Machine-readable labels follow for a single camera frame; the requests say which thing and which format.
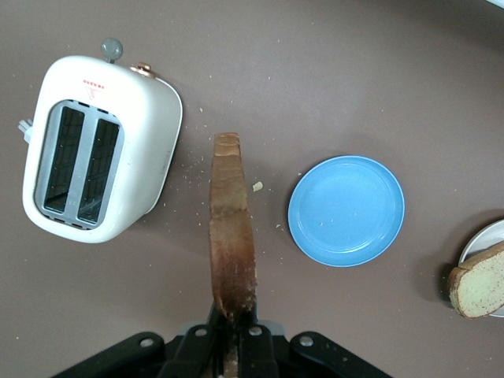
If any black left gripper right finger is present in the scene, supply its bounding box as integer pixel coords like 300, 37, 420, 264
237, 302, 395, 378

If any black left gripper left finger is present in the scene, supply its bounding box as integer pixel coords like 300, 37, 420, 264
50, 302, 228, 378

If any dark-crust bread slice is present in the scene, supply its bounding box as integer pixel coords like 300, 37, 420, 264
208, 132, 259, 378

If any light bread slice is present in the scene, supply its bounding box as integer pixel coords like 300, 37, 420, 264
447, 240, 504, 320

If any blue round plate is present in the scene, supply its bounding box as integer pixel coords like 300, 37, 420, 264
287, 155, 406, 268

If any beige round plate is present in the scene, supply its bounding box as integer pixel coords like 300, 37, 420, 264
458, 219, 504, 318

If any white two-slot toaster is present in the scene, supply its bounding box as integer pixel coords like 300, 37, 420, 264
17, 37, 184, 244

